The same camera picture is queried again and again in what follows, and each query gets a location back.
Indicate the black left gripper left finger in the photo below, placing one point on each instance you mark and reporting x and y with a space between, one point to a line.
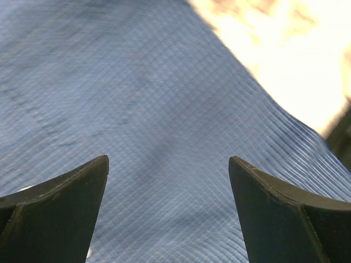
54 221

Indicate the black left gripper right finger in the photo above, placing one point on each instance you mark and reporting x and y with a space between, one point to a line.
281 222

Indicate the blue checked shirt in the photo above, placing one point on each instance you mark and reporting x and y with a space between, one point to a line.
148 84

